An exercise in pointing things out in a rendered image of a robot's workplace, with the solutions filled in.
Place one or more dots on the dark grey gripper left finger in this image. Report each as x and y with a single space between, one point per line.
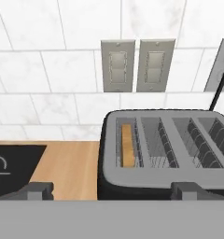
36 190

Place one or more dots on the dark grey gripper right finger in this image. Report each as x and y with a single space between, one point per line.
187 190

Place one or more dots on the grey four-slot toaster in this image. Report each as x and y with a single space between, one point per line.
166 174

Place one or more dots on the brown bread slice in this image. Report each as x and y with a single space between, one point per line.
128 146

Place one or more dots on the black hob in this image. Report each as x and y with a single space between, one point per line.
14 166

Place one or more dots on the grey wall outlet plate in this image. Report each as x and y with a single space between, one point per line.
221 67

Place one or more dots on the grey wall switch plate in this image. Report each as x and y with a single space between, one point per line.
155 65
118 65

